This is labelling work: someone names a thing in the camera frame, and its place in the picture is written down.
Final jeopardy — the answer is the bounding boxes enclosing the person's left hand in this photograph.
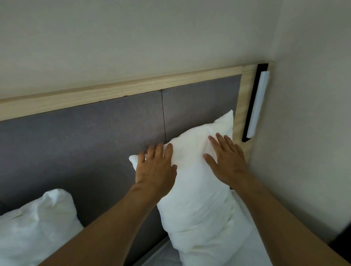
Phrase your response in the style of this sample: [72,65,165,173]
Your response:
[135,143,178,199]

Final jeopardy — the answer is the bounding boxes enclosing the person's right hand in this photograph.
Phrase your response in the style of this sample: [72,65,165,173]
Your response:
[203,133,248,188]

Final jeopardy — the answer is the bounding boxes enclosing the white pillow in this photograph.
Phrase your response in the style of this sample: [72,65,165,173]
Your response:
[0,189,84,266]
[129,110,254,266]

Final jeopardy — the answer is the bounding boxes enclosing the person's left forearm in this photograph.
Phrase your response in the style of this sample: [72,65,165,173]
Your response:
[38,183,165,266]

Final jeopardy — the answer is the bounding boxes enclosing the person's right forearm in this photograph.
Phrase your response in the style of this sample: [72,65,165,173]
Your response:
[230,173,350,266]

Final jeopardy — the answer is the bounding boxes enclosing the grey padded wooden headboard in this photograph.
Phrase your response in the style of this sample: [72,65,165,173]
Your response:
[0,62,272,266]

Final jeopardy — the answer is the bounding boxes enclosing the white bed sheet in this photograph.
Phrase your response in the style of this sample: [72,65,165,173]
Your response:
[141,190,273,266]

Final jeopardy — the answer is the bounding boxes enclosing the white wall lamp black mount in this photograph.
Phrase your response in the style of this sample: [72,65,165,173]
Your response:
[241,63,271,143]

